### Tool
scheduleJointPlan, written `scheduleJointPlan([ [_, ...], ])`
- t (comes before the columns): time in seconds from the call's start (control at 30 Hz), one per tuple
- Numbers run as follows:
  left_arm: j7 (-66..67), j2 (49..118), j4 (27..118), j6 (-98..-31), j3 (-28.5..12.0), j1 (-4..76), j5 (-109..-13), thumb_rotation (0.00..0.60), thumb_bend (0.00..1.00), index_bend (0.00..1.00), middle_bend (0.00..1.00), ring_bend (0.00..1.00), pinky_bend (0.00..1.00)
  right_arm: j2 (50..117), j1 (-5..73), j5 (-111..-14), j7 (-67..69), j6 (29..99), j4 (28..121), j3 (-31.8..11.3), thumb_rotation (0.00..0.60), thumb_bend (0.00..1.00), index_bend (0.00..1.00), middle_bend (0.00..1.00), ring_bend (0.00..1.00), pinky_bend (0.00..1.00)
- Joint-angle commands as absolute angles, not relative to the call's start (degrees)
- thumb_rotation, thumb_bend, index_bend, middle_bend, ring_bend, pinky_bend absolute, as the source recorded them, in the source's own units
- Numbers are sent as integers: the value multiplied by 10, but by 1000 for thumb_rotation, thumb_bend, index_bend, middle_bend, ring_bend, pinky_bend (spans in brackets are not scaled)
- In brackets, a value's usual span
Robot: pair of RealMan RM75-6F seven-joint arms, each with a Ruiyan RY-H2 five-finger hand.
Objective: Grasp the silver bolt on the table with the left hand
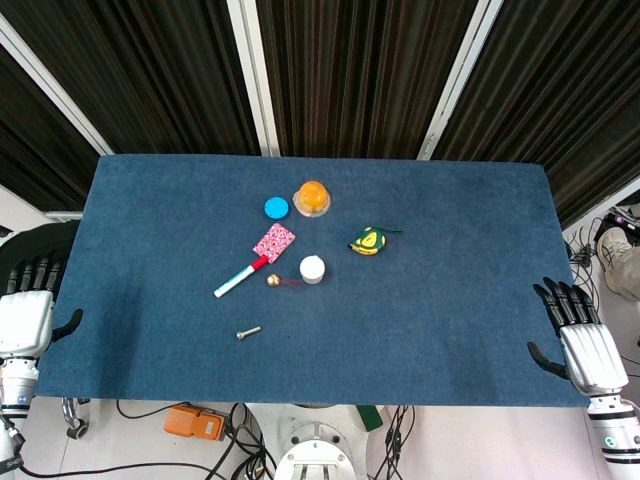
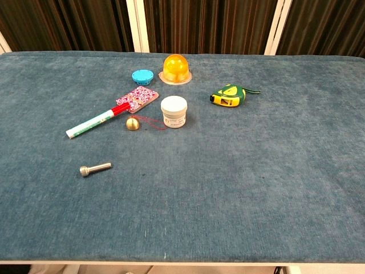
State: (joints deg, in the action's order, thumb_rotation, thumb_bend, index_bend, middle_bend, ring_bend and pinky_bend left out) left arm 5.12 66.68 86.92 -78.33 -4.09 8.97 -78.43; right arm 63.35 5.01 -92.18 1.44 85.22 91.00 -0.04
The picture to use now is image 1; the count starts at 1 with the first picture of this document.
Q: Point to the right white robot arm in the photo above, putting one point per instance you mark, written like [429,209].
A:
[617,435]

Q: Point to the metal bolt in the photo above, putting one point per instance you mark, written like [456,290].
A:
[248,333]

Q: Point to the grey sneaker shoe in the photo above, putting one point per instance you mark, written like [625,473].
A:
[612,250]

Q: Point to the blue carpet table cover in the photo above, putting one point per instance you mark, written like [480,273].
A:
[400,325]

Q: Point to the dark pleated curtain panel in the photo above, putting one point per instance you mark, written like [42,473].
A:
[365,75]
[565,85]
[150,70]
[25,145]

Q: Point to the green yellow tape measure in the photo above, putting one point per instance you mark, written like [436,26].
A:
[369,240]

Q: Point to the blue round plastic lid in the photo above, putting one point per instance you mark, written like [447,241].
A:
[276,208]

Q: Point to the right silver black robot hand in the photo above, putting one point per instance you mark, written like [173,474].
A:
[592,357]

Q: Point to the white frame post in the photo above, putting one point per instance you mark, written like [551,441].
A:
[255,80]
[55,92]
[452,85]

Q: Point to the green flat plate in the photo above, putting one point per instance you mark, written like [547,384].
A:
[370,417]

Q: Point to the red patterned card pouch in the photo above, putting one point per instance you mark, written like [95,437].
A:
[275,242]

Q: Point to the orange foot pedal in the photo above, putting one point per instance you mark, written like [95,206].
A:
[195,422]

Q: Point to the orange dome jelly cup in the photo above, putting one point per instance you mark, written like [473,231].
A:
[312,197]

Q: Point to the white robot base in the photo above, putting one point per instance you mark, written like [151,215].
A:
[315,455]

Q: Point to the white marker pen red cap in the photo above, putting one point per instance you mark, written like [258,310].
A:
[235,281]

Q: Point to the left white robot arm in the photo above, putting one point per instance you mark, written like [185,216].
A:
[15,400]

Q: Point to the white plastic jar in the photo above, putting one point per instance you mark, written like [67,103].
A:
[312,269]

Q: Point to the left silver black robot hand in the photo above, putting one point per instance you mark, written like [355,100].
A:
[25,320]

